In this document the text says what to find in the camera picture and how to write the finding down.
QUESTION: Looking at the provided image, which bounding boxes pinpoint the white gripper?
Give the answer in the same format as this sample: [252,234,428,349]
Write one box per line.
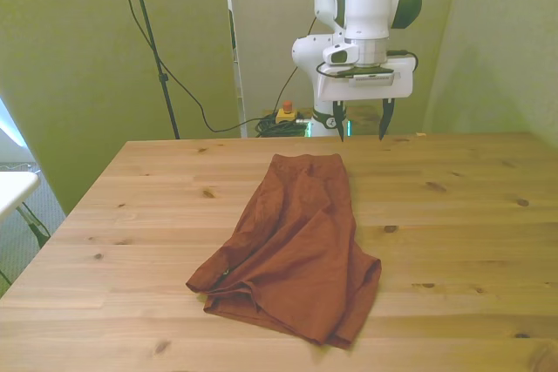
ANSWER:
[316,54,415,143]

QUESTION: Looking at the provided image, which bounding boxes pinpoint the rust brown shorts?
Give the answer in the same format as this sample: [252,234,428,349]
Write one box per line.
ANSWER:
[185,152,383,350]

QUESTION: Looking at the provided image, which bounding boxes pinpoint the yellow emergency stop button box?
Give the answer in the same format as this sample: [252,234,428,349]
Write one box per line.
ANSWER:
[275,100,299,125]

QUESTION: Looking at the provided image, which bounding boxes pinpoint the black tripod stand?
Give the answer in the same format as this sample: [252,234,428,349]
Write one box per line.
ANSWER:
[124,0,181,140]

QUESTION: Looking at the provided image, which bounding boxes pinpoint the white folding table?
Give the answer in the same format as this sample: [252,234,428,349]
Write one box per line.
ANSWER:
[0,170,52,288]

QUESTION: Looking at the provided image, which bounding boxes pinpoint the white slanted panel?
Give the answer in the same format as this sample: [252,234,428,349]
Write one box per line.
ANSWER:
[0,97,36,164]

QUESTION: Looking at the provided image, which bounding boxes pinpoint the wrist camera on dark mount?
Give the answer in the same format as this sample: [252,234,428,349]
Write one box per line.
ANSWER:
[335,64,396,85]

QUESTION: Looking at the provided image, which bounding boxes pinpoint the coiled black cables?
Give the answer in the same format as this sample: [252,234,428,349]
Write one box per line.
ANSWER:
[255,113,313,138]

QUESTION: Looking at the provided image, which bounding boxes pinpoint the long black wall cable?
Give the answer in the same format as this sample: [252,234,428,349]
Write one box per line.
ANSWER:
[111,0,262,133]

